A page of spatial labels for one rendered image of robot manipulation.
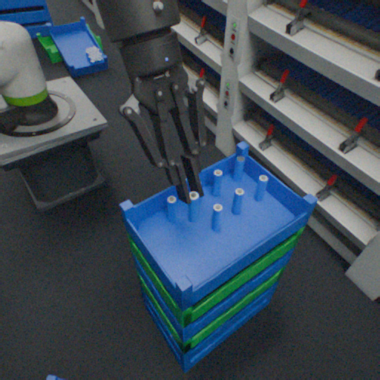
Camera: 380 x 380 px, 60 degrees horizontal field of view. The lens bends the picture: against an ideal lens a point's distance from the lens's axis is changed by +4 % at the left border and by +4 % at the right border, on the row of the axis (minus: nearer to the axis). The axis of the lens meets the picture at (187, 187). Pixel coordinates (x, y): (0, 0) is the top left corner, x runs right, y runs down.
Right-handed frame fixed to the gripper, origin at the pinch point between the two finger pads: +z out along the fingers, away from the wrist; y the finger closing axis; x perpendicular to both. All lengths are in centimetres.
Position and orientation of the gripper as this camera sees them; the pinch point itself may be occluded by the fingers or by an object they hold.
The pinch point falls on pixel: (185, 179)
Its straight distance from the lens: 50.2
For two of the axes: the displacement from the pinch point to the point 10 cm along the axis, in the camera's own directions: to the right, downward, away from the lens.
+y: -8.2, 4.3, -3.8
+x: 5.3, 2.8, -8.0
